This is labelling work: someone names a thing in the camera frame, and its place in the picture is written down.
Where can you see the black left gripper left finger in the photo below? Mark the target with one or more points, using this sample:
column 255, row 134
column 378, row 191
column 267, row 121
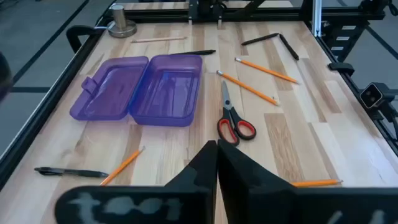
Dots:
column 174, row 202

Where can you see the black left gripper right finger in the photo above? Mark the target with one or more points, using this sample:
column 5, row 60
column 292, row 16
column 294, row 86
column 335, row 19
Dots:
column 264, row 202

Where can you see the orange pencil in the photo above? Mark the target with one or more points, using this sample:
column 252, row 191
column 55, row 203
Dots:
column 248, row 87
column 122, row 166
column 314, row 183
column 266, row 70

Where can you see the black pen with clip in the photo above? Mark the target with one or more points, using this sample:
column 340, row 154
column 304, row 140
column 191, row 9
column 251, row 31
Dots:
column 71, row 172

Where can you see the red and black scissors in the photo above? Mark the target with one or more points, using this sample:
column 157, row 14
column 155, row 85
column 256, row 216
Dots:
column 226, row 99

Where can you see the matte black pen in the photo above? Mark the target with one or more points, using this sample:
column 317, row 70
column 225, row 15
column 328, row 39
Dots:
column 260, row 39
column 199, row 52
column 289, row 46

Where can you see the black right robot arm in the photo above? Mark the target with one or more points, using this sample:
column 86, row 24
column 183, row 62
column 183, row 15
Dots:
column 206, row 6

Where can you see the purple plastic pencil box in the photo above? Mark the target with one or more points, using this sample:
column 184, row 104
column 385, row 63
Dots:
column 168, row 93

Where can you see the black table-level camera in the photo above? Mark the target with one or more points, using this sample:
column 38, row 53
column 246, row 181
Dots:
column 371, row 95

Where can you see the black rail clamp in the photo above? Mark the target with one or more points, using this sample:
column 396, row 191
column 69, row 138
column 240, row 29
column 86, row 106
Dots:
column 340, row 67

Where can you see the black table frame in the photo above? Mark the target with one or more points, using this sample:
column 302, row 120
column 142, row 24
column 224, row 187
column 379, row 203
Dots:
column 155, row 15

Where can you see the silver aluminium post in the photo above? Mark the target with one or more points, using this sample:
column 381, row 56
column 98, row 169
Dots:
column 316, row 18

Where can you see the black curved bracket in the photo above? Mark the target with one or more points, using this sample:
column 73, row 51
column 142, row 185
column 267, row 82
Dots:
column 72, row 34

